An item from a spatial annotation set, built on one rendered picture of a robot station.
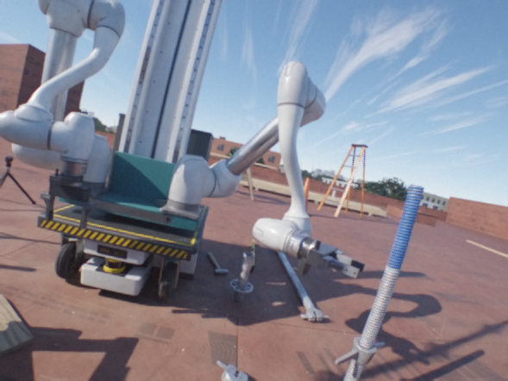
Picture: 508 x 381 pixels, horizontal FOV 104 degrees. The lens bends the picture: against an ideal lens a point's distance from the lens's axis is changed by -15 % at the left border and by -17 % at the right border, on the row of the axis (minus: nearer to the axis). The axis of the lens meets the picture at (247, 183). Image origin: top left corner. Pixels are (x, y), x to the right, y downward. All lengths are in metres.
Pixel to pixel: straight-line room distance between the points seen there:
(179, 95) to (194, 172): 0.48
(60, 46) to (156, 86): 0.46
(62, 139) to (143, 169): 0.47
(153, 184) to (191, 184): 0.27
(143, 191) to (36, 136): 0.56
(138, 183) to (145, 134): 0.27
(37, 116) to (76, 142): 0.14
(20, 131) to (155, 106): 0.66
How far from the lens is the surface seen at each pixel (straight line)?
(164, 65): 1.41
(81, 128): 0.92
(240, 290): 1.29
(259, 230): 0.87
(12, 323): 1.13
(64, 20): 1.21
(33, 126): 0.95
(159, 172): 1.24
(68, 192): 0.97
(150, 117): 1.36
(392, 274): 0.75
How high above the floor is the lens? 0.71
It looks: 5 degrees down
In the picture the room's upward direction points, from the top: 13 degrees clockwise
